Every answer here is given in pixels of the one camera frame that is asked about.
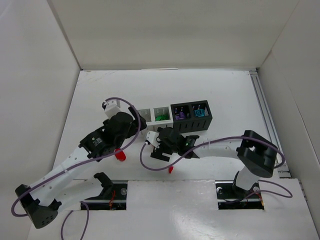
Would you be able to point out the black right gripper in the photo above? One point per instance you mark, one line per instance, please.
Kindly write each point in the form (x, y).
(161, 149)

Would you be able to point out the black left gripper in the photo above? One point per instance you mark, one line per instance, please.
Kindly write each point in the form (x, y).
(136, 119)

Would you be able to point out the red rounded lego piece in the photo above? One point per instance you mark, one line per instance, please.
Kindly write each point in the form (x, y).
(120, 155)

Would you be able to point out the green lego brick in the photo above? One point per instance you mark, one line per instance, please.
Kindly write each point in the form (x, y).
(162, 117)

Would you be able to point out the small red lego piece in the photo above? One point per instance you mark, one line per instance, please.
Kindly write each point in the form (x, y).
(170, 169)

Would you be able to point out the purple rectangular lego brick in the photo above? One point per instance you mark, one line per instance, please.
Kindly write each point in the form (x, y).
(181, 116)

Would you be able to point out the teal rounded lego piece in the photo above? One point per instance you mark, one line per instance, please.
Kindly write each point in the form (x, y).
(199, 113)

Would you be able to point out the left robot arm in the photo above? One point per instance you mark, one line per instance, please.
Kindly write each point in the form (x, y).
(44, 199)

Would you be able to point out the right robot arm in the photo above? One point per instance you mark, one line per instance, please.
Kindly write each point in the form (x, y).
(257, 154)

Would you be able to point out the white double bin container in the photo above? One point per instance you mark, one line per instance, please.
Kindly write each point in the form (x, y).
(149, 115)

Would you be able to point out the black double bin container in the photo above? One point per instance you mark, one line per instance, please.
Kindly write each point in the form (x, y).
(191, 123)

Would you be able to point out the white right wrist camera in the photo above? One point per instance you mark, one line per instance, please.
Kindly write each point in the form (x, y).
(151, 137)

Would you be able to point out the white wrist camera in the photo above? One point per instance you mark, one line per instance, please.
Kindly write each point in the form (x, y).
(151, 137)
(111, 107)

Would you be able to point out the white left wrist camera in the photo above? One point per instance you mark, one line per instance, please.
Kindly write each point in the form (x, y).
(111, 107)

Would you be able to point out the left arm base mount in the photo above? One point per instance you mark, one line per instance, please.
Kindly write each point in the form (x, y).
(113, 197)

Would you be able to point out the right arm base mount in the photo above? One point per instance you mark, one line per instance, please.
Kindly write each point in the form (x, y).
(232, 197)

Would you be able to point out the aluminium rail right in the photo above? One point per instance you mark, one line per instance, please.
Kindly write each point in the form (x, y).
(266, 115)

